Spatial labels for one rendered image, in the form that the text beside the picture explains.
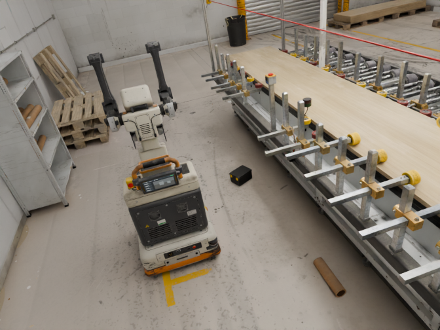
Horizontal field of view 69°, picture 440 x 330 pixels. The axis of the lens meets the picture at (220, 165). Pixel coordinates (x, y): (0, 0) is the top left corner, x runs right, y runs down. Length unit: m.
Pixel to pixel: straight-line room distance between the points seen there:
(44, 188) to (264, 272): 2.48
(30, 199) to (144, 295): 1.86
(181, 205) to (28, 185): 1.98
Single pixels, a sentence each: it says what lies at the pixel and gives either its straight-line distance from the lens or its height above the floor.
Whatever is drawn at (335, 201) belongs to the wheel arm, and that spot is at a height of 0.96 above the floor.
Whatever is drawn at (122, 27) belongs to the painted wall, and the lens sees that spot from 9.65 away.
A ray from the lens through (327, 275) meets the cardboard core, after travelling 2.54.
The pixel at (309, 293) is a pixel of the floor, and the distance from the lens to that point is 2.53.
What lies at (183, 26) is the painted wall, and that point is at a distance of 9.80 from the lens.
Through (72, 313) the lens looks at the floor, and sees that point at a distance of 2.89.
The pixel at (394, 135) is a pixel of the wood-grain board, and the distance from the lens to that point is 2.48.
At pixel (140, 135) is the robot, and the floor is 1.07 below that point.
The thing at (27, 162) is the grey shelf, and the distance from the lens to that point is 3.76.
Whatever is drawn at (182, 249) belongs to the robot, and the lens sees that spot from 2.57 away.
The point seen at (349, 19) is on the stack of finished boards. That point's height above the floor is 0.25.
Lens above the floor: 2.08
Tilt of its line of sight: 33 degrees down
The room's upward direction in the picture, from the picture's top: 10 degrees counter-clockwise
